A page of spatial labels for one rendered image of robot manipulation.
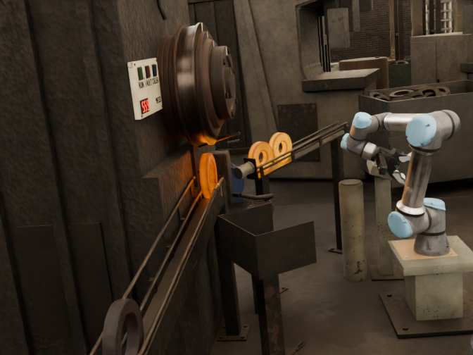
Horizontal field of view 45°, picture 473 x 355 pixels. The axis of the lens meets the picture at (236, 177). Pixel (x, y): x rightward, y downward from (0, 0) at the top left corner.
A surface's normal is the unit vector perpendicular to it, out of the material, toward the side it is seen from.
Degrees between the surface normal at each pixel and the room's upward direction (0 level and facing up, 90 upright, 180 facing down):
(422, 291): 90
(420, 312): 90
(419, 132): 83
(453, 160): 90
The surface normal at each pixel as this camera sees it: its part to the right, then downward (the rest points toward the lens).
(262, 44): -0.38, 0.25
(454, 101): 0.11, 0.22
